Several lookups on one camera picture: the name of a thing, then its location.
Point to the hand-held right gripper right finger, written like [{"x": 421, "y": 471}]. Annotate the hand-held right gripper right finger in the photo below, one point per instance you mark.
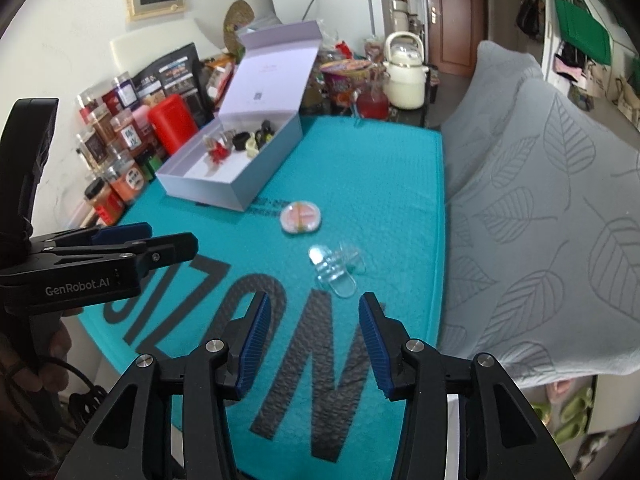
[{"x": 376, "y": 347}]

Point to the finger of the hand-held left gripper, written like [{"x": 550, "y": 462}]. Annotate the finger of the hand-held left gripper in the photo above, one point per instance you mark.
[
  {"x": 122, "y": 232},
  {"x": 170, "y": 250}
]

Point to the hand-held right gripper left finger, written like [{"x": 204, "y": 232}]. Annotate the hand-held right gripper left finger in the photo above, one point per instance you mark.
[{"x": 252, "y": 347}]

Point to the transparent hair clip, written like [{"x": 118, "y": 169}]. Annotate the transparent hair clip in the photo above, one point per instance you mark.
[{"x": 322, "y": 260}]

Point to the red flower hair clip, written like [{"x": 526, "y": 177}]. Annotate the red flower hair clip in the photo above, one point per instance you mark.
[{"x": 218, "y": 152}]

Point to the cream hair claw clip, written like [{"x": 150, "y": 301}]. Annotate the cream hair claw clip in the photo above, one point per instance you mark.
[{"x": 251, "y": 147}]

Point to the pink round hair clip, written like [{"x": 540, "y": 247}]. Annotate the pink round hair clip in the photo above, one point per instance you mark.
[{"x": 301, "y": 217}]

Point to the white gift box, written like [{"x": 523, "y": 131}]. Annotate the white gift box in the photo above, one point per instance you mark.
[{"x": 270, "y": 75}]

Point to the person's left hand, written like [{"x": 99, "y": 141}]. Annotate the person's left hand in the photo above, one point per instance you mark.
[{"x": 59, "y": 340}]

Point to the cluster of spice jars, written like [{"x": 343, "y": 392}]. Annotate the cluster of spice jars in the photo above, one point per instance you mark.
[{"x": 120, "y": 160}]

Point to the red canister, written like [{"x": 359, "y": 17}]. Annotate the red canister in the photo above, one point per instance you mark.
[{"x": 170, "y": 122}]

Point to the teal printed mat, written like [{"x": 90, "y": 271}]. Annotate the teal printed mat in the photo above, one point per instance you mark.
[{"x": 380, "y": 200}]

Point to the black hair claw clip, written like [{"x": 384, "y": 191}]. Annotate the black hair claw clip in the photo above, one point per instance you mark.
[{"x": 264, "y": 130}]

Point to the black snack pouch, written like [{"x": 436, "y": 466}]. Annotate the black snack pouch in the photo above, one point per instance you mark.
[{"x": 175, "y": 70}]

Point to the red and white snack packets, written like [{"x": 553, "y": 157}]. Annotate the red and white snack packets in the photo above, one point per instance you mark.
[{"x": 220, "y": 85}]

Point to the pink slipper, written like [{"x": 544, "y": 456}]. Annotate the pink slipper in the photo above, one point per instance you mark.
[{"x": 554, "y": 391}]

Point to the white foam board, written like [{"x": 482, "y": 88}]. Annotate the white foam board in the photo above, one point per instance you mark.
[{"x": 150, "y": 42}]

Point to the orange snack pack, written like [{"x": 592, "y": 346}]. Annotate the orange snack pack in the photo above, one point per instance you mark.
[{"x": 220, "y": 61}]

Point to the green slipper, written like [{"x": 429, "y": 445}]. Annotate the green slipper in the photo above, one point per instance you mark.
[
  {"x": 575, "y": 405},
  {"x": 570, "y": 430}
]

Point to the woven round trivet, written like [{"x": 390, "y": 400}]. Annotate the woven round trivet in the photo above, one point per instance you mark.
[{"x": 237, "y": 20}]

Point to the purple instant noodle bowl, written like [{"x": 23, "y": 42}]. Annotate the purple instant noodle bowl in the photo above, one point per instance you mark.
[{"x": 345, "y": 82}]

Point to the glass with red drink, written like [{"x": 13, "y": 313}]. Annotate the glass with red drink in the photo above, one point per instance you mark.
[{"x": 372, "y": 105}]

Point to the cream kettle bottle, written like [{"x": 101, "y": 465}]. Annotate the cream kettle bottle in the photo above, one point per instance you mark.
[{"x": 405, "y": 85}]

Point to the white fridge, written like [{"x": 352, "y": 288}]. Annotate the white fridge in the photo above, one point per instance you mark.
[{"x": 345, "y": 0}]

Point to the brown door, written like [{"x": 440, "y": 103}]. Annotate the brown door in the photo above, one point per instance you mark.
[{"x": 457, "y": 15}]

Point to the black hanging bag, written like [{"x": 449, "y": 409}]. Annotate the black hanging bag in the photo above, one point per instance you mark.
[{"x": 529, "y": 10}]

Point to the green tote bag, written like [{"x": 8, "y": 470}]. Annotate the green tote bag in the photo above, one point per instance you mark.
[{"x": 582, "y": 32}]

